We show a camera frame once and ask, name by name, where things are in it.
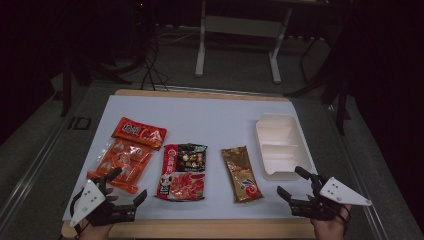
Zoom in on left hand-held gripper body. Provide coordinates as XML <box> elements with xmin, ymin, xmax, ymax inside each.
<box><xmin>68</xmin><ymin>176</ymin><xmax>138</xmax><ymax>228</ymax></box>

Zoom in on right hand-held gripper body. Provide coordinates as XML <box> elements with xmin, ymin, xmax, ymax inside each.
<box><xmin>289</xmin><ymin>176</ymin><xmax>373</xmax><ymax>222</ymax></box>

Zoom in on orange snack packet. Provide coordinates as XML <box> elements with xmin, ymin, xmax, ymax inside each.
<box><xmin>86</xmin><ymin>116</ymin><xmax>168</xmax><ymax>195</ymax></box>

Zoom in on white divided food tray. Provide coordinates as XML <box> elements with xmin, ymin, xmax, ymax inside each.
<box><xmin>255</xmin><ymin>113</ymin><xmax>314</xmax><ymax>182</ymax></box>

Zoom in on red and black sauce packet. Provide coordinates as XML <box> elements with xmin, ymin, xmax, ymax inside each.
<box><xmin>155</xmin><ymin>143</ymin><xmax>208</xmax><ymax>202</ymax></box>

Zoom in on gold snack packet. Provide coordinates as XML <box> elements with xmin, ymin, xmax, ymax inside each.
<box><xmin>220</xmin><ymin>145</ymin><xmax>264</xmax><ymax>204</ymax></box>

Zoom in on person's left hand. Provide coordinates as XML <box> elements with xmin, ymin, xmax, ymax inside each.
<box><xmin>77</xmin><ymin>222</ymin><xmax>114</xmax><ymax>240</ymax></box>

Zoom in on person's right hand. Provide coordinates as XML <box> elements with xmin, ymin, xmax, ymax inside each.
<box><xmin>309</xmin><ymin>204</ymin><xmax>353</xmax><ymax>240</ymax></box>

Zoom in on black metal stand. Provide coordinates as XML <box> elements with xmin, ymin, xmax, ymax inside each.
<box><xmin>285</xmin><ymin>31</ymin><xmax>353</xmax><ymax>136</ymax></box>
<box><xmin>59</xmin><ymin>46</ymin><xmax>133</xmax><ymax>118</ymax></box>

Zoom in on white table mat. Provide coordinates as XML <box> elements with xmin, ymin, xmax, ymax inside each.
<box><xmin>62</xmin><ymin>94</ymin><xmax>319</xmax><ymax>222</ymax></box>

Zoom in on white metal stand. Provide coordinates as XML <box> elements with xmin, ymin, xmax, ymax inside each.
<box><xmin>194</xmin><ymin>0</ymin><xmax>294</xmax><ymax>85</ymax></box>

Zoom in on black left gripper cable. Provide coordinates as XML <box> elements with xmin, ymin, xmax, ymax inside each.
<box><xmin>70</xmin><ymin>188</ymin><xmax>86</xmax><ymax>238</ymax></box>

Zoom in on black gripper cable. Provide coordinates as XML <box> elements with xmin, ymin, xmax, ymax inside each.
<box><xmin>70</xmin><ymin>188</ymin><xmax>86</xmax><ymax>238</ymax></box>
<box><xmin>333</xmin><ymin>205</ymin><xmax>352</xmax><ymax>231</ymax></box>

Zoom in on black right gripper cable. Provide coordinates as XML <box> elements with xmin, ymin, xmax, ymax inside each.
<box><xmin>333</xmin><ymin>205</ymin><xmax>352</xmax><ymax>231</ymax></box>

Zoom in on black rectangular floor bracket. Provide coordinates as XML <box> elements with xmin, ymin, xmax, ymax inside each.
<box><xmin>67</xmin><ymin>116</ymin><xmax>92</xmax><ymax>131</ymax></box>

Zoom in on black floor cables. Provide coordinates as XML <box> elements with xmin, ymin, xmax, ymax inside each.
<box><xmin>139</xmin><ymin>31</ymin><xmax>172</xmax><ymax>91</ymax></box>

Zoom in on white floor cable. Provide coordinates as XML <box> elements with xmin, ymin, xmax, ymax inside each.
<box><xmin>156</xmin><ymin>29</ymin><xmax>202</xmax><ymax>46</ymax></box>

